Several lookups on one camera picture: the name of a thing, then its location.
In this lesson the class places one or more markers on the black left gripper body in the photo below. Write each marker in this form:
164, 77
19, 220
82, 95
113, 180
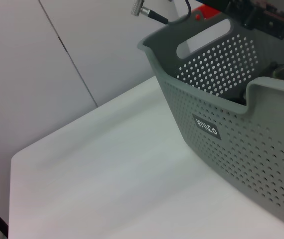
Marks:
221, 5

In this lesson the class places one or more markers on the glass teacup black holder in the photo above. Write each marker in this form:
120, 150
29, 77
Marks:
279, 71

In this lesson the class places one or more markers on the grey-green plastic storage bin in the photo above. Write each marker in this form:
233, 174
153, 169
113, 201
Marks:
231, 149

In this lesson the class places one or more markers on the black teapot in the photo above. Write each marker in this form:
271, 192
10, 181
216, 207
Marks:
239, 95

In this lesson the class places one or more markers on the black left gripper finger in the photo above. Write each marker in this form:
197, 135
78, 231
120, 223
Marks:
271, 23

